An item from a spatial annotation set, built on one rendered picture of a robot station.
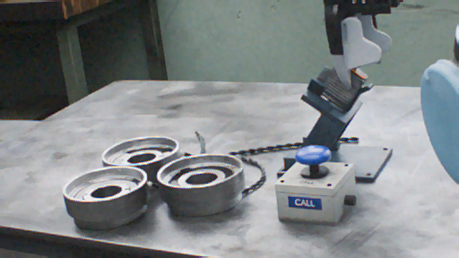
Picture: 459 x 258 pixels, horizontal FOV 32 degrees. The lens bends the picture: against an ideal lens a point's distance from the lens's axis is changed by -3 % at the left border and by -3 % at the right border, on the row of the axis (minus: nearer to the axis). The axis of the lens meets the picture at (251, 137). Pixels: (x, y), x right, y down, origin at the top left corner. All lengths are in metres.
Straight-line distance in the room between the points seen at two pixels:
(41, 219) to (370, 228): 0.41
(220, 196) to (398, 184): 0.21
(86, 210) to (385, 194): 0.35
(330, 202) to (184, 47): 2.05
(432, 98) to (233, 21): 2.11
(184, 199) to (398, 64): 1.71
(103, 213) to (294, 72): 1.83
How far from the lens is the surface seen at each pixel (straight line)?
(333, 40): 0.96
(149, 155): 1.10
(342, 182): 0.90
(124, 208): 0.95
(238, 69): 2.81
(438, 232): 0.87
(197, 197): 0.94
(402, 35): 2.56
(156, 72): 2.93
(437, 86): 0.67
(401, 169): 1.03
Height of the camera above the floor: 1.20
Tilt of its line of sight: 20 degrees down
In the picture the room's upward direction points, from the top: 7 degrees counter-clockwise
